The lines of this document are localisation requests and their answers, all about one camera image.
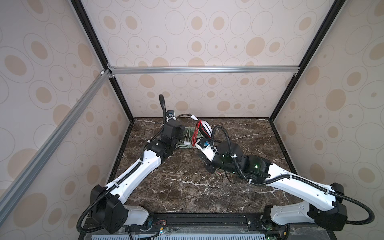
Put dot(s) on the black frame post right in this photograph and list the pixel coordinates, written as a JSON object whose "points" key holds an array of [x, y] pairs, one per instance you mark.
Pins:
{"points": [[324, 28]]}

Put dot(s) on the white black headphones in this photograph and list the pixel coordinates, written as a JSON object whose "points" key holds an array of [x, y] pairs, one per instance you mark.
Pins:
{"points": [[198, 126]]}

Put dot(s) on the black frame post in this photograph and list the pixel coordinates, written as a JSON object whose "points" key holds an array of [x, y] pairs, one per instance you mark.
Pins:
{"points": [[96, 44], [324, 28]]}

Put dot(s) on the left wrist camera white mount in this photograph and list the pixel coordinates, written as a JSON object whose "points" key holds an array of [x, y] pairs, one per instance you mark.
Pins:
{"points": [[171, 114]]}

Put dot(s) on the aluminium rail wall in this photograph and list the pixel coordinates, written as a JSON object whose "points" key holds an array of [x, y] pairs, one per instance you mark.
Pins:
{"points": [[205, 69], [21, 184]]}

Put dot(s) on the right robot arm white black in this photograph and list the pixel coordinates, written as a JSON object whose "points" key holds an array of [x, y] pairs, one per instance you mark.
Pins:
{"points": [[324, 205]]}

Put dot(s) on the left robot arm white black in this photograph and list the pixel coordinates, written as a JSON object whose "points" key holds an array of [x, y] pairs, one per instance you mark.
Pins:
{"points": [[107, 209]]}

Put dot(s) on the black frame post left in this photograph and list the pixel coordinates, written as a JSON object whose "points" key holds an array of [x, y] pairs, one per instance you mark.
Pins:
{"points": [[96, 44]]}

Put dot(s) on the mint green headphones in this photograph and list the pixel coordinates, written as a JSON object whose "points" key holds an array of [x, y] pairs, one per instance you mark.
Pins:
{"points": [[186, 141]]}

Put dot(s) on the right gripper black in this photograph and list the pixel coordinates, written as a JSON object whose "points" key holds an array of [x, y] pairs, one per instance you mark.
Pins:
{"points": [[208, 168]]}

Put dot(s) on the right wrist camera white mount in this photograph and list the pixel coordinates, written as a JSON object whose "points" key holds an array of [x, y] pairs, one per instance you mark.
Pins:
{"points": [[206, 152]]}

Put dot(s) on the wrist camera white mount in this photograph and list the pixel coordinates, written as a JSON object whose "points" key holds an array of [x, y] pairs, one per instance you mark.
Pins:
{"points": [[171, 114], [206, 152]]}

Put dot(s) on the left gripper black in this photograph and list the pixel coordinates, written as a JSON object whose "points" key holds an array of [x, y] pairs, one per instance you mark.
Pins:
{"points": [[180, 131]]}

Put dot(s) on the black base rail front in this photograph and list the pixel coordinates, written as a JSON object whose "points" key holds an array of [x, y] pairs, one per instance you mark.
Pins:
{"points": [[202, 226]]}

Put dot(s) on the aluminium rail left wall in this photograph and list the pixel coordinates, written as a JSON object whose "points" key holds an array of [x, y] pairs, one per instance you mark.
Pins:
{"points": [[21, 184]]}

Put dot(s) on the aluminium rail back wall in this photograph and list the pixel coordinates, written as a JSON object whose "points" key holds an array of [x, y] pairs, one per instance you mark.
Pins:
{"points": [[205, 69]]}

